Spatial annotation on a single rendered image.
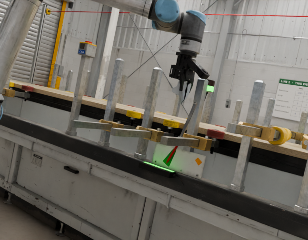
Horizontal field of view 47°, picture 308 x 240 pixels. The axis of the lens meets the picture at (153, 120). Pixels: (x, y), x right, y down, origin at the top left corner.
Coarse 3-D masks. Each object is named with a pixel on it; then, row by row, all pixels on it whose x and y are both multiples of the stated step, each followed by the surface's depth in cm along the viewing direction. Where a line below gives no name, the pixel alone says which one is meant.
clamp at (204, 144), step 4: (184, 136) 153; (188, 136) 152; (192, 136) 150; (196, 136) 150; (200, 140) 148; (204, 140) 147; (208, 140) 147; (200, 144) 148; (204, 144) 147; (208, 144) 148; (196, 148) 149; (200, 148) 148; (204, 148) 147; (208, 148) 149
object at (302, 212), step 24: (0, 120) 234; (24, 120) 220; (72, 144) 191; (96, 144) 183; (120, 168) 170; (192, 192) 147; (216, 192) 140; (240, 192) 137; (264, 216) 129; (288, 216) 124
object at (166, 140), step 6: (162, 138) 130; (168, 138) 129; (174, 138) 132; (180, 138) 137; (186, 138) 142; (192, 138) 148; (162, 144) 130; (168, 144) 130; (174, 144) 133; (180, 144) 137; (186, 144) 140; (192, 144) 144; (198, 144) 148; (216, 144) 162
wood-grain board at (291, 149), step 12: (24, 84) 291; (60, 96) 235; (72, 96) 241; (84, 96) 303; (120, 108) 206; (132, 108) 250; (156, 120) 188; (180, 120) 205; (204, 132) 171; (228, 132) 178; (252, 144) 156; (264, 144) 153; (288, 144) 184; (300, 156) 144
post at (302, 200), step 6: (306, 168) 124; (306, 174) 124; (306, 180) 123; (306, 186) 123; (300, 192) 124; (306, 192) 123; (300, 198) 124; (306, 198) 123; (300, 204) 124; (306, 204) 123
